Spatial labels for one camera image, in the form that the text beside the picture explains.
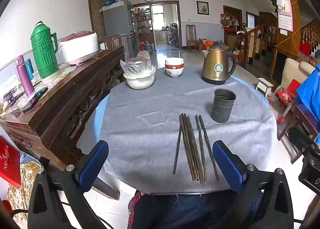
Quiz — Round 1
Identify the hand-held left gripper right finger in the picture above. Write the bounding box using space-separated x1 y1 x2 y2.
212 140 294 229

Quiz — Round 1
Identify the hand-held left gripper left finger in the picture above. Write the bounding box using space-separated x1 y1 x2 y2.
27 140 110 229

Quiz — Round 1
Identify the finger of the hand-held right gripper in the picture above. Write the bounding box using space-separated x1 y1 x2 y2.
289 127 320 156

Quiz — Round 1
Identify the bundle of dark chopsticks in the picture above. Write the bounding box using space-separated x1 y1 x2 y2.
172 113 220 184

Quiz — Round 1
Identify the grey metal cup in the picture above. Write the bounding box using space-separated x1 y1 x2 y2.
210 88 237 123

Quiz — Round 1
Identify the dark wooden chair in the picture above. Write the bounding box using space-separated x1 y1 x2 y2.
277 104 320 164

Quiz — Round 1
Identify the blue cloth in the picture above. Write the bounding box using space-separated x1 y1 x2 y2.
296 65 320 122

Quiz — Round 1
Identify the red plastic chair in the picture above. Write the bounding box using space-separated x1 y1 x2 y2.
276 79 302 124

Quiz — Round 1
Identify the light blue table cover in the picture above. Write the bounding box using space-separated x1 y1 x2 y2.
94 67 279 144

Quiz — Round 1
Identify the person's dark clothing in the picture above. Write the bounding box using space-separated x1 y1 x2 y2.
127 190 250 229

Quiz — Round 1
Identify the carved wooden sideboard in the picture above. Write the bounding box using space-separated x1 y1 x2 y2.
0 45 125 169

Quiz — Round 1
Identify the grey tablecloth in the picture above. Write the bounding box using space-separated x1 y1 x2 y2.
99 65 277 196

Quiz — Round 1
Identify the white stool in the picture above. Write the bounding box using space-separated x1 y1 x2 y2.
255 77 275 97

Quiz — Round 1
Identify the beige armchair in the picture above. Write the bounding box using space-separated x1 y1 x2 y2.
277 57 316 99

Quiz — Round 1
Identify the floral patterned cloth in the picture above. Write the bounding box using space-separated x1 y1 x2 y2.
6 161 42 217

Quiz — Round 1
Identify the red box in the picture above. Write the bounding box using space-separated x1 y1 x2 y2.
0 135 22 188

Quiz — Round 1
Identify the black phone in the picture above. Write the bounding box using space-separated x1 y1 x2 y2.
22 87 49 113

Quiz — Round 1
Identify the white plastic basin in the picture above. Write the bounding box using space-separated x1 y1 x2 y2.
123 67 156 90

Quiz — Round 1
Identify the bronze electric kettle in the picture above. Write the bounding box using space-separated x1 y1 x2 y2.
201 41 237 85

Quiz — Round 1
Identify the clear plastic bag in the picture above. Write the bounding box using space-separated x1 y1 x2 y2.
120 57 153 77

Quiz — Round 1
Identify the white bowl with red band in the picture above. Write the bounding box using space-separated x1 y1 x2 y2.
165 63 185 78
165 57 185 67

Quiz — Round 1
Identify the purple drink bottle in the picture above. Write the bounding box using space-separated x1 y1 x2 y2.
15 55 35 96

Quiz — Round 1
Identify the blue drink bottle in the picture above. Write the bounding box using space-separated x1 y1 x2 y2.
25 59 35 81

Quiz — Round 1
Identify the wooden stair railing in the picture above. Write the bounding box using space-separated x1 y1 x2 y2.
240 19 320 67

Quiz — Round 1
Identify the white rice cooker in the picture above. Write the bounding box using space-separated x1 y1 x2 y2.
59 31 100 65

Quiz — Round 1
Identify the green thermos flask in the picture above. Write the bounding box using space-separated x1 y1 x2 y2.
30 21 60 79

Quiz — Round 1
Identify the carved wooden chair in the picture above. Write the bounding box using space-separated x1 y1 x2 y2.
97 33 123 50

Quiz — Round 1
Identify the tall wooden chair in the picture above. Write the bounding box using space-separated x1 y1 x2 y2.
186 24 201 50

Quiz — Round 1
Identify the grey fridge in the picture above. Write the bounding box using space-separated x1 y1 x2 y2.
103 0 140 57

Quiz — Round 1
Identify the kitchen shelf with jars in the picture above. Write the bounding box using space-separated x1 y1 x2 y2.
132 6 152 44

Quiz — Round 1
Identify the wall calendar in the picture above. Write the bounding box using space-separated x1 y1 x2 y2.
276 0 293 32

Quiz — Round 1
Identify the framed wall picture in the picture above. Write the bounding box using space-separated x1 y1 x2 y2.
196 1 209 15

